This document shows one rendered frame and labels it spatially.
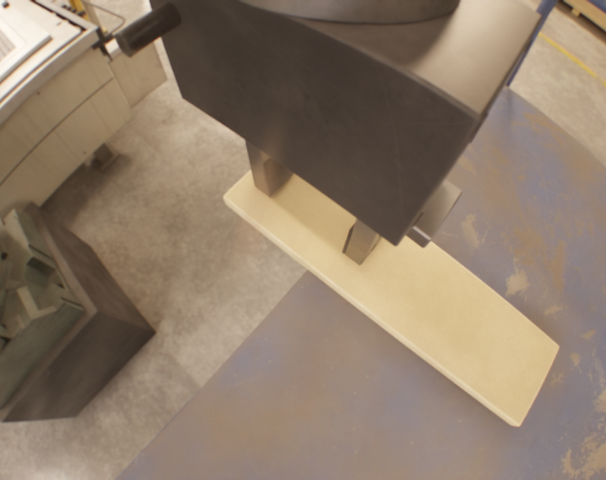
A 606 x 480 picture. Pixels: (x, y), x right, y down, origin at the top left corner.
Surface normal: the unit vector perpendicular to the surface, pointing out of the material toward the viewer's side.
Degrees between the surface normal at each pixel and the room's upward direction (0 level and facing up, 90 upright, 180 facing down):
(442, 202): 0
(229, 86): 90
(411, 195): 90
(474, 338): 0
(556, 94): 0
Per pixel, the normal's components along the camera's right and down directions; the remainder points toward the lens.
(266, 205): 0.01, -0.37
